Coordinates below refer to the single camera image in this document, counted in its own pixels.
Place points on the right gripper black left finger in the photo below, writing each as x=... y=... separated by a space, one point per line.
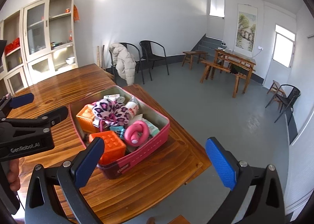
x=42 y=203

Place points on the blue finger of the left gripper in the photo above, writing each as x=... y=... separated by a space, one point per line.
x=19 y=101

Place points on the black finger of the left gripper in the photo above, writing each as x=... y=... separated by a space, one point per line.
x=55 y=116

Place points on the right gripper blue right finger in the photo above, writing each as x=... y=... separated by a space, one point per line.
x=266 y=204

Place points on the light orange toy cube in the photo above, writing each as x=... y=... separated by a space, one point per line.
x=85 y=118

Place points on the leopard print pompom scrunchie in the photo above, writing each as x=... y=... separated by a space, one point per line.
x=111 y=112

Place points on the green white medicine box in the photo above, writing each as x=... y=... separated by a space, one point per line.
x=112 y=97

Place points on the red-orange toy cube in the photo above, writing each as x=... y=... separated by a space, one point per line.
x=115 y=148

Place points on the white tissue pack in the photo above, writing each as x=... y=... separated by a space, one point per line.
x=132 y=107

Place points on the pink foam twist roller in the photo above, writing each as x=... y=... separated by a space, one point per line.
x=137 y=134

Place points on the large teal binder clip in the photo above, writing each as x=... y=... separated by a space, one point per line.
x=119 y=130

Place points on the white green ointment tube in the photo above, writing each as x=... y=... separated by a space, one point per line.
x=152 y=128

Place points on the person's left hand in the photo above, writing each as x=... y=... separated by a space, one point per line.
x=13 y=175

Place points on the white bowl in cabinet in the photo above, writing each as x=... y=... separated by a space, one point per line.
x=70 y=60

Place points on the beige glass-door cabinet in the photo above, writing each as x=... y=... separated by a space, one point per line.
x=39 y=38

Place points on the pink tin box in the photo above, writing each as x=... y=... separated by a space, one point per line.
x=133 y=155

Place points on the wooden measuring stick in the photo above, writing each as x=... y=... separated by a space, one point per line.
x=98 y=59

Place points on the black chair with white jacket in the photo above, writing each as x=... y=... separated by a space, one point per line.
x=137 y=55

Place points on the white puffer jacket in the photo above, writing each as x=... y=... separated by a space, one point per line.
x=124 y=62

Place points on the black chair by door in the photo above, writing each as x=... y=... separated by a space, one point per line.
x=287 y=96

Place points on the black metal chair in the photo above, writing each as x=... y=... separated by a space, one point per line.
x=150 y=57

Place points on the wooden dining table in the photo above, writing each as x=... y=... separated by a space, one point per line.
x=237 y=64

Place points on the small wooden stool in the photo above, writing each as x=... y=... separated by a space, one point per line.
x=189 y=57

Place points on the white door with window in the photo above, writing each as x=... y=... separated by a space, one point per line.
x=281 y=58

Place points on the hanging scroll painting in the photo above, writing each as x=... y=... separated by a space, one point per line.
x=247 y=19

